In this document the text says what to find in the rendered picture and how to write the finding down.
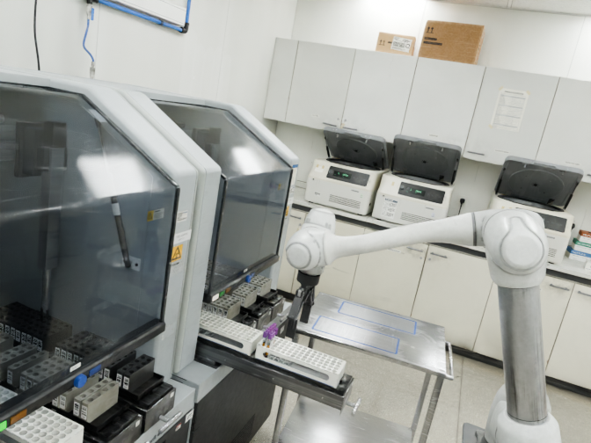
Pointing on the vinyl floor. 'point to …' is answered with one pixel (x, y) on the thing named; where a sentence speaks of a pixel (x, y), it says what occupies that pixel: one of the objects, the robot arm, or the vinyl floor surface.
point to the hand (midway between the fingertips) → (297, 326)
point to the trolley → (405, 340)
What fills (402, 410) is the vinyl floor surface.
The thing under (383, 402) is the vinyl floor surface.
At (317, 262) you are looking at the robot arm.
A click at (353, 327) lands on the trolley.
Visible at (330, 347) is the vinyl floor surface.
